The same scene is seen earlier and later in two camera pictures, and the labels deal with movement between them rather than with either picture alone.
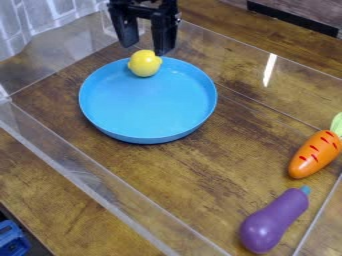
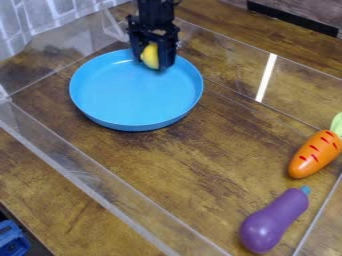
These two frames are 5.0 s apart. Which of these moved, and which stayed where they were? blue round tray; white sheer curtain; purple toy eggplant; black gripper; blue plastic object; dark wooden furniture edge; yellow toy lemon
Moved: yellow toy lemon; black gripper; blue round tray
Stayed: dark wooden furniture edge; blue plastic object; purple toy eggplant; white sheer curtain
